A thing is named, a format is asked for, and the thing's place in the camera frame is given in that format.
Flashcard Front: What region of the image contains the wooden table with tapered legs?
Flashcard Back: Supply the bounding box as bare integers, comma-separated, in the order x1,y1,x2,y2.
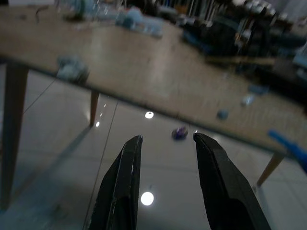
0,4,307,211

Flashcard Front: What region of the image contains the small grey scrap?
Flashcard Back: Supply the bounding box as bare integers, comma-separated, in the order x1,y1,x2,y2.
217,109,230,120

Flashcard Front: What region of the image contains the light blue cloth bundle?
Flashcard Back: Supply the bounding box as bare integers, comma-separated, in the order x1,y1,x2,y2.
115,7,164,38

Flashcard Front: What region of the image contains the crumpled grey paper trash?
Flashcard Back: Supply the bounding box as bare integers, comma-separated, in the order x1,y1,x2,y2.
56,55,89,81

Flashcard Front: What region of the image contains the dark equipment pile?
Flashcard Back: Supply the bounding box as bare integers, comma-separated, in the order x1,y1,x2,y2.
177,0,307,72

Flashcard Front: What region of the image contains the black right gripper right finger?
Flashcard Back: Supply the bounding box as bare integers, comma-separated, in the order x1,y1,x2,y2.
193,132,272,230

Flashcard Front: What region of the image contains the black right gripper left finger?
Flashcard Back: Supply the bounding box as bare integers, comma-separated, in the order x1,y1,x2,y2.
89,135,144,230

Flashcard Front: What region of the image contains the purple crumpled wrapper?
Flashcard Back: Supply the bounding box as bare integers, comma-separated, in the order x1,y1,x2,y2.
171,126,188,140

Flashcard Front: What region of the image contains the blue plastic handle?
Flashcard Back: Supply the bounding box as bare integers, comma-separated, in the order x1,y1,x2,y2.
268,130,307,172

